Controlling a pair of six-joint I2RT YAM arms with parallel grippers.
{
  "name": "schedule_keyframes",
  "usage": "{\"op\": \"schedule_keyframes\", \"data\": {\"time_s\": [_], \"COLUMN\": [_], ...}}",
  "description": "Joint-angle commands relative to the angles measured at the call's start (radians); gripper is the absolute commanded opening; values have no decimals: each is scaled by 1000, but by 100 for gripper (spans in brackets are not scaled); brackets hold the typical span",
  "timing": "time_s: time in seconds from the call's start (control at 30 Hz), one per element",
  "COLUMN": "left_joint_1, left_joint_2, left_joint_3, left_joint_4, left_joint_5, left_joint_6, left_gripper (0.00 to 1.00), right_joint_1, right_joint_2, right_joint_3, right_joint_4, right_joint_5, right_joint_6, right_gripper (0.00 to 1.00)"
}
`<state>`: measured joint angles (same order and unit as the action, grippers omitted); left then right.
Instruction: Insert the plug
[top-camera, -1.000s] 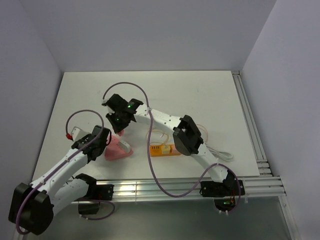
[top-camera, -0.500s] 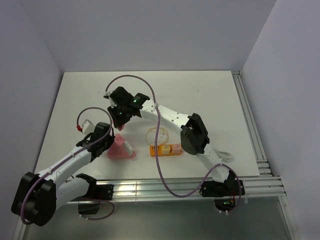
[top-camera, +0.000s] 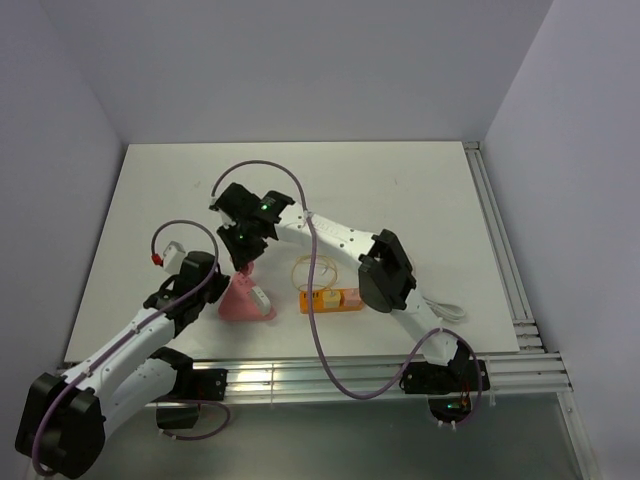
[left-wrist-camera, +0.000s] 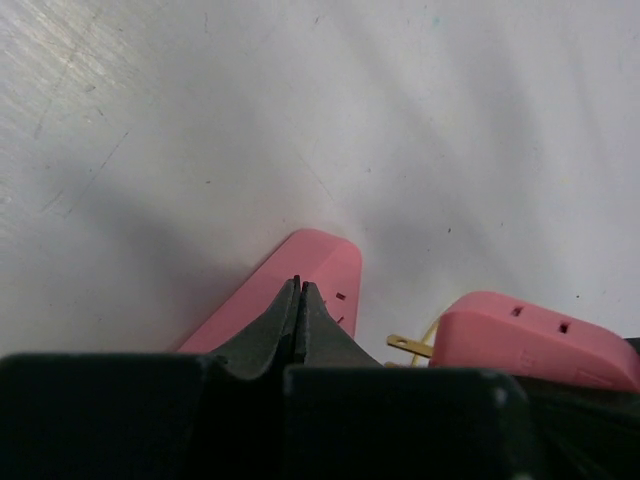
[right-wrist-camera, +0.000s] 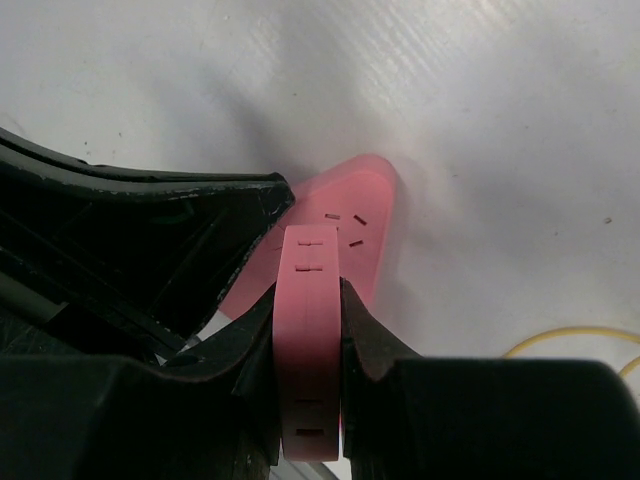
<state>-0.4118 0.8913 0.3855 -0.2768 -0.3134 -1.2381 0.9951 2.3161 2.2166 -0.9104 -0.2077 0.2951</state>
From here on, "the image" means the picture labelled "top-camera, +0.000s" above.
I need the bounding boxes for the pink triangular power strip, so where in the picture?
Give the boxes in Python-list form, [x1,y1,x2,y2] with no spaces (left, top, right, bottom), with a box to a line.
[218,272,276,322]

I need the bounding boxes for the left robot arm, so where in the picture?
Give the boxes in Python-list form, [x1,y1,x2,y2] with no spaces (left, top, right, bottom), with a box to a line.
[15,251,230,479]

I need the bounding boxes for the yellow cable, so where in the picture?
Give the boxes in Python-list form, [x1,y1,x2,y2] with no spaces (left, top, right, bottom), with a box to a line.
[291,254,341,296]

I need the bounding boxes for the pink square charger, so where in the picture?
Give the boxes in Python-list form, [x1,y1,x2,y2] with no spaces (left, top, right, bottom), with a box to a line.
[238,261,254,277]

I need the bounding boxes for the orange power strip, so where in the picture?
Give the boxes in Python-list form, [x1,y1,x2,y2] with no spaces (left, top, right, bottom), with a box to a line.
[299,288,365,314]

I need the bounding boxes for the aluminium rail frame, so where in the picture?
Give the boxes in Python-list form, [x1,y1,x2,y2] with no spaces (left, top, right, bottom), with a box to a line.
[24,140,601,480]

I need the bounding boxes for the pink plug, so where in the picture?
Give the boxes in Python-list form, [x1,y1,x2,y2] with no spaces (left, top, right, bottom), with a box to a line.
[342,288,362,308]

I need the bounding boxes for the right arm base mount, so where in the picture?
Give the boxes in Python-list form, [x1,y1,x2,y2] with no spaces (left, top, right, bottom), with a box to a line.
[399,343,491,429]

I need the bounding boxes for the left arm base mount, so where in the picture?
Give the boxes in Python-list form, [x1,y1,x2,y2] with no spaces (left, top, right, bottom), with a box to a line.
[155,369,231,435]

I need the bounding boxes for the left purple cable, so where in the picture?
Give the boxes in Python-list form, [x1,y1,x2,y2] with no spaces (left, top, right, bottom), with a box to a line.
[30,219,232,476]

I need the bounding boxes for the yellow plug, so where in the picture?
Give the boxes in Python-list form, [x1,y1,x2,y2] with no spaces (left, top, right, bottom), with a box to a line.
[322,290,341,310]

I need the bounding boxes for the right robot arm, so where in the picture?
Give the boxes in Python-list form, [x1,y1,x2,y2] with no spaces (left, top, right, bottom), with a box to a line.
[210,183,471,390]

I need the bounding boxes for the white square charger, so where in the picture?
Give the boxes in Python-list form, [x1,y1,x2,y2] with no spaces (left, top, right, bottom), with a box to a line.
[249,285,271,316]

